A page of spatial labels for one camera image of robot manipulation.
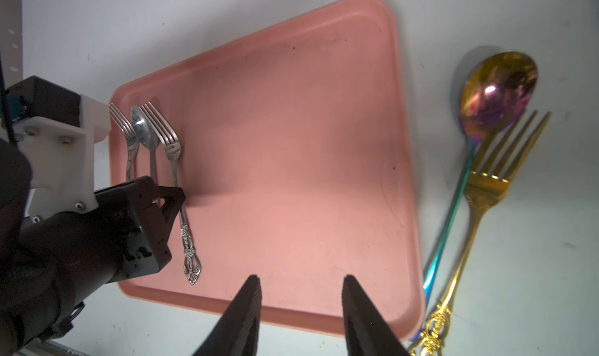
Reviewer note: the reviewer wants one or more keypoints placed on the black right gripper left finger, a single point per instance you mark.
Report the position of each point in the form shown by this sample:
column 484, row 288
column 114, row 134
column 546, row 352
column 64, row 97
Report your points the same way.
column 236, row 333

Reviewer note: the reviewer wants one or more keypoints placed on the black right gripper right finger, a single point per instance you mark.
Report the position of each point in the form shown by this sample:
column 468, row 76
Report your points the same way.
column 366, row 332

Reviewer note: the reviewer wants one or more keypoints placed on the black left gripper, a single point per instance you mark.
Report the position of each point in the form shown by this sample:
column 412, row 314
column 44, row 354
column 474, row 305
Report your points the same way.
column 141, row 215

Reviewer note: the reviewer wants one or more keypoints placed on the ornate silver fork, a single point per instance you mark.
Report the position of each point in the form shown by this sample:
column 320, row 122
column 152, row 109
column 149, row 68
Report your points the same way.
column 172, row 146

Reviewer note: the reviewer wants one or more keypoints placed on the white handled steel spoon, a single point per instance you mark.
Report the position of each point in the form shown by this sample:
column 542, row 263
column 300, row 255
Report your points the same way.
column 146, row 136

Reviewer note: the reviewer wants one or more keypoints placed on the patterned handle steel fork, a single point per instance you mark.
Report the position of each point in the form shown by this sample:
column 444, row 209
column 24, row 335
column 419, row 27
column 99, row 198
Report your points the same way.
column 129, row 135

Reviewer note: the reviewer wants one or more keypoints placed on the pink plastic tray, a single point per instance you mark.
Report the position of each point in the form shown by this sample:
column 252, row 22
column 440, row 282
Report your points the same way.
column 296, row 166

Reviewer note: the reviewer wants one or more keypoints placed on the gold fork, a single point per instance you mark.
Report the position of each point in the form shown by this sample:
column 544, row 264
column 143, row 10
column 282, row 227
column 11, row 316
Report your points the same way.
column 495, row 166

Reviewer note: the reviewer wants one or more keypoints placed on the gold spoon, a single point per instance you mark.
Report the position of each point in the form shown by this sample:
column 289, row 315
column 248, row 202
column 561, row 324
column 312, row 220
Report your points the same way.
column 495, row 93

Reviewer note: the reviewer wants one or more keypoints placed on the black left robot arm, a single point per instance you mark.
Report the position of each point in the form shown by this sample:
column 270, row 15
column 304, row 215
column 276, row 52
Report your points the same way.
column 49, row 268

